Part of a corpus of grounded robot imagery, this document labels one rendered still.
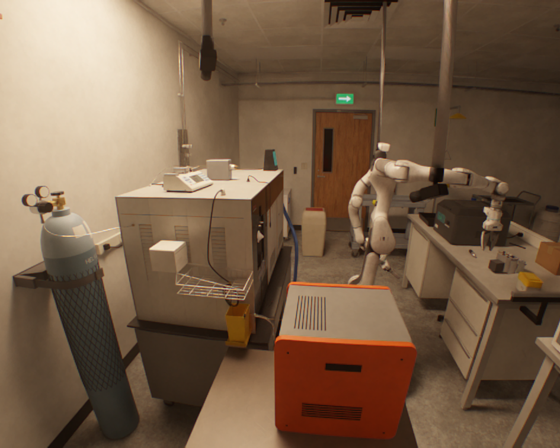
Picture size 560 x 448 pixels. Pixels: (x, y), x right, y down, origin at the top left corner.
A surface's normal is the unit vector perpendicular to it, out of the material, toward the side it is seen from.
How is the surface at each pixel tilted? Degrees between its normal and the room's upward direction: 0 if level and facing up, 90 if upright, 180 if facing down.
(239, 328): 93
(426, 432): 0
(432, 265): 90
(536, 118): 90
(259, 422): 0
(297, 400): 90
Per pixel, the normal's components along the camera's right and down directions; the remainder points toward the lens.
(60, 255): 0.40, 0.25
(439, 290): -0.13, 0.29
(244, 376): 0.00, -0.96
